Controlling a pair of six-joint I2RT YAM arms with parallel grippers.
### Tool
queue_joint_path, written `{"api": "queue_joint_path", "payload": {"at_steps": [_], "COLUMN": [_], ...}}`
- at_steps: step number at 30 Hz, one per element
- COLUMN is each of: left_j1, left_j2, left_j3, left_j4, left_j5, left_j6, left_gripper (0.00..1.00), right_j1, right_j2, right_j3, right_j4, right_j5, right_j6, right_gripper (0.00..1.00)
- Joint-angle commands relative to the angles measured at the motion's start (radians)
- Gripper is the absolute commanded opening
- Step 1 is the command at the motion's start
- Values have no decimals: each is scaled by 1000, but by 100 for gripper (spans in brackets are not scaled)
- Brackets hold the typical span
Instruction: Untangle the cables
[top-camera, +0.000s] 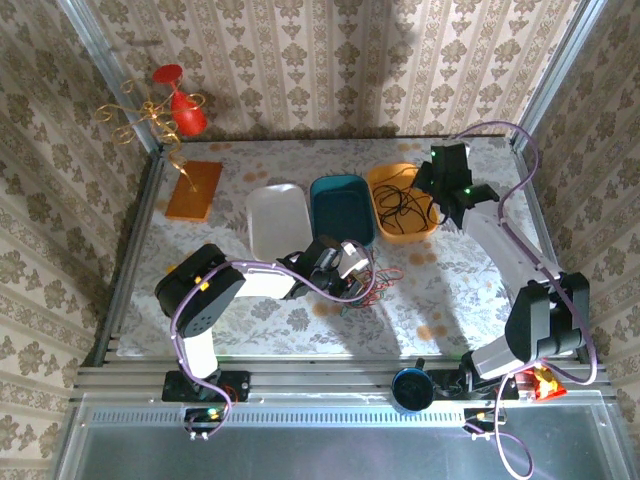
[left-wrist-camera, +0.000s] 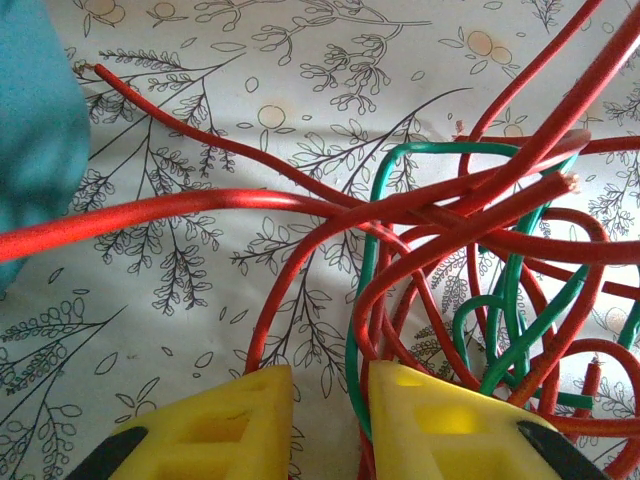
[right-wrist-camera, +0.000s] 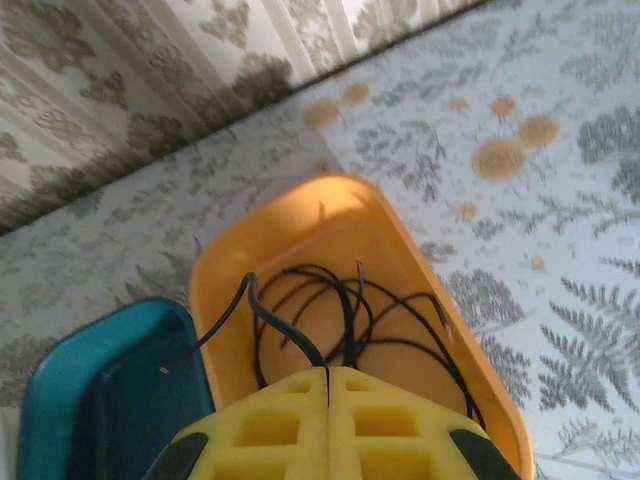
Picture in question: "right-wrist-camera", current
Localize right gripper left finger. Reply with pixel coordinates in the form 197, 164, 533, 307
144, 366, 332, 480

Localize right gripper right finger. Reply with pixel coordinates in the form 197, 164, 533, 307
328, 366, 521, 480

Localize black cable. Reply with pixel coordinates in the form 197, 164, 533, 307
252, 259, 486, 431
184, 272, 331, 416

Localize teal plastic tray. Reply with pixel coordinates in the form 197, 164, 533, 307
14, 296, 216, 480

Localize orange plastic tray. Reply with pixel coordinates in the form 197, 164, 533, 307
188, 172, 536, 480

